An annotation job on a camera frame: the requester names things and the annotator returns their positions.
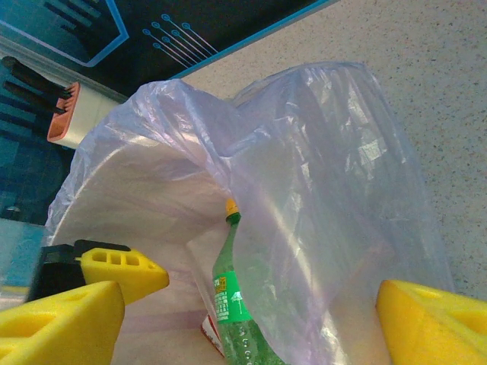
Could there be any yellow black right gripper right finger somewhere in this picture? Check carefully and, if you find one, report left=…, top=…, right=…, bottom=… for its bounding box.
left=374, top=279, right=487, bottom=365

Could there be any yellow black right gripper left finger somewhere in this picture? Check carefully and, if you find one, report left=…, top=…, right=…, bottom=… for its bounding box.
left=0, top=280, right=126, bottom=365

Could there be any white plastic bin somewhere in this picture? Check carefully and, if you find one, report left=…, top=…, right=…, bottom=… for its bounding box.
left=45, top=132, right=431, bottom=365

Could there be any clear bottle white barcode label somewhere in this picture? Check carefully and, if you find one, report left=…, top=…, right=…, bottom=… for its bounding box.
left=199, top=315, right=225, bottom=358

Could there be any green plastic bottle yellow cap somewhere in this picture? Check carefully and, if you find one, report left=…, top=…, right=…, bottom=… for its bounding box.
left=211, top=197, right=290, bottom=365

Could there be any translucent pink bin liner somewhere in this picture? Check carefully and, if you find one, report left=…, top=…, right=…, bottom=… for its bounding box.
left=45, top=60, right=456, bottom=365

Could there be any beige knife block orange top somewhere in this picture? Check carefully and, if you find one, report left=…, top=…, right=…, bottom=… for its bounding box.
left=46, top=81, right=129, bottom=149

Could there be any black knife handle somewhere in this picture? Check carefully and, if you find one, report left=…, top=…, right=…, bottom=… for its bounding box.
left=2, top=56, right=75, bottom=100
left=2, top=81, right=66, bottom=115

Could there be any aluminium frame post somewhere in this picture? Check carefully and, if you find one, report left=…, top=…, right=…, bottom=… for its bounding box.
left=0, top=36, right=130, bottom=103

